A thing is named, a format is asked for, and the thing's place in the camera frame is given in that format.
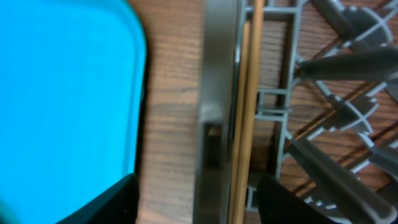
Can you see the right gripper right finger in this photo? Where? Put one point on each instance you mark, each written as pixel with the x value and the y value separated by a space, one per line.
pixel 276 205

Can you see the teal serving tray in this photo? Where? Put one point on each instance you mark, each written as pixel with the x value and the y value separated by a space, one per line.
pixel 72 76

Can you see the grey dishwasher rack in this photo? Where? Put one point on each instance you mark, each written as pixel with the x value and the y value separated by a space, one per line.
pixel 311 125

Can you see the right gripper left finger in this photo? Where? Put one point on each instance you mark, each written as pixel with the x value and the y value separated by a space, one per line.
pixel 117 204

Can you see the wooden chopstick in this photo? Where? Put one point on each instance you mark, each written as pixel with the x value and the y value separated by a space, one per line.
pixel 249 111
pixel 243 65

